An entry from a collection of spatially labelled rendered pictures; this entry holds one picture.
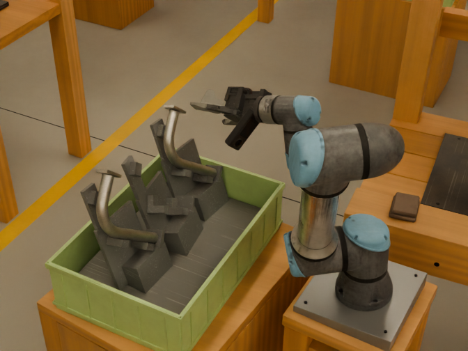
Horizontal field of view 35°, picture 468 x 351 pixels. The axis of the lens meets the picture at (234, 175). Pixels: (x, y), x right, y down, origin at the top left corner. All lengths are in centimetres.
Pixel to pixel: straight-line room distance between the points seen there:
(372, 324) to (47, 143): 264
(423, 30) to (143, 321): 133
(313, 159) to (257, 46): 364
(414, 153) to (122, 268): 109
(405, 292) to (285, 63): 303
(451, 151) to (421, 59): 33
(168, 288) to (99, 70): 293
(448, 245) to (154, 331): 88
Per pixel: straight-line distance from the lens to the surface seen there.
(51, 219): 367
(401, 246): 227
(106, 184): 190
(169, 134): 213
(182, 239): 213
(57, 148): 414
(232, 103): 199
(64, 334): 217
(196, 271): 211
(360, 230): 187
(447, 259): 227
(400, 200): 228
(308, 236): 175
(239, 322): 206
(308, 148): 148
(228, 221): 227
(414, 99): 269
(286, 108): 188
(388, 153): 152
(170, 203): 216
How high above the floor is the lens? 233
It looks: 37 degrees down
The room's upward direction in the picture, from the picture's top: 1 degrees clockwise
